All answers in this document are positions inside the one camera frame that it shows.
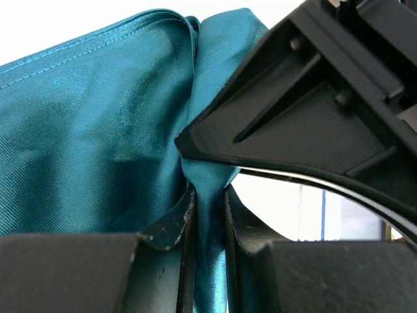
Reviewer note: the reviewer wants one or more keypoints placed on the teal cloth napkin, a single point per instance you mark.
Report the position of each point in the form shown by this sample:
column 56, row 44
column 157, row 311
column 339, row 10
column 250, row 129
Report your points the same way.
column 88, row 130

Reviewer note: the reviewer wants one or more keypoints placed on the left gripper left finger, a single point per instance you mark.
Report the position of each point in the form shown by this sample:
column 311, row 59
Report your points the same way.
column 147, row 271

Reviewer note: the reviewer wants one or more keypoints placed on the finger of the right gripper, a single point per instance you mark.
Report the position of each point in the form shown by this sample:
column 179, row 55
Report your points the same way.
column 327, row 97

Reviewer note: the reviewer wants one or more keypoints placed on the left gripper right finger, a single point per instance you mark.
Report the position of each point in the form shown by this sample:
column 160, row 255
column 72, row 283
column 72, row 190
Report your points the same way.
column 269, row 273

